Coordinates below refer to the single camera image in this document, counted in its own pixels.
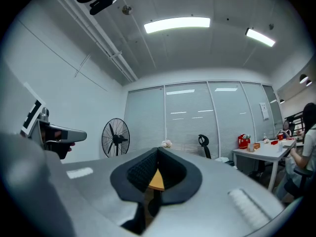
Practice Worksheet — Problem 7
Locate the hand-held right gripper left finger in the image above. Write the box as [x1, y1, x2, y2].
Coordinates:
[0, 132, 159, 237]

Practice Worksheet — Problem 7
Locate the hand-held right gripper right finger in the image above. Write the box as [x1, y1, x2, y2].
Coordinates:
[145, 147, 304, 237]

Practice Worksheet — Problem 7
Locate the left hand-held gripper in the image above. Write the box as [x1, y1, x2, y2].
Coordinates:
[21, 81, 88, 160]

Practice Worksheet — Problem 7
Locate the black standing fan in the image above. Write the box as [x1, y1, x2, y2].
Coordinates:
[101, 118, 131, 158]

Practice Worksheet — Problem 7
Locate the black office chair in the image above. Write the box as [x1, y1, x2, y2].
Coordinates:
[198, 134, 212, 159]

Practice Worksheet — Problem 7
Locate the round wooden table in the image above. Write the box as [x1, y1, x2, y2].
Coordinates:
[147, 168, 165, 217]

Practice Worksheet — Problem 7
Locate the red gift box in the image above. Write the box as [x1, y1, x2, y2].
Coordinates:
[237, 133, 251, 150]

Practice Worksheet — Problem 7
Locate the white rectangular desk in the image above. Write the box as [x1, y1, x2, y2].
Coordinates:
[232, 138, 297, 192]

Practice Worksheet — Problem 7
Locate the white ceiling conduit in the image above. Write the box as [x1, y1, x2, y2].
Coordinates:
[48, 0, 139, 82]

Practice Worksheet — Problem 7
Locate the black swivel chair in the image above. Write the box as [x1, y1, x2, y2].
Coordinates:
[283, 166, 314, 199]

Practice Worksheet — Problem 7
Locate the white paper notice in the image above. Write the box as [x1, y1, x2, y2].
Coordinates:
[259, 102, 270, 120]

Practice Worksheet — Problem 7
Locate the rectangular ceiling light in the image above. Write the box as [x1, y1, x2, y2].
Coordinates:
[144, 17, 211, 34]
[245, 28, 276, 47]

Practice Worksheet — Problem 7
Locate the black head-worn camera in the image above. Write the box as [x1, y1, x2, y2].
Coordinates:
[76, 0, 118, 16]

